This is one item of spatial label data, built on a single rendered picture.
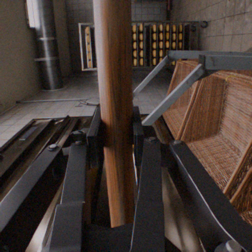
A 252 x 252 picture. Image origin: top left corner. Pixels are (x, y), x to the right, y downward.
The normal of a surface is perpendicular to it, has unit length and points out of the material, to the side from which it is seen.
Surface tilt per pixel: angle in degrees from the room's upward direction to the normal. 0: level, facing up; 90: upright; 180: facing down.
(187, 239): 70
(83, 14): 90
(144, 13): 90
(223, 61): 90
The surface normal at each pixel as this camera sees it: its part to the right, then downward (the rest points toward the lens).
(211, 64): 0.02, 0.39
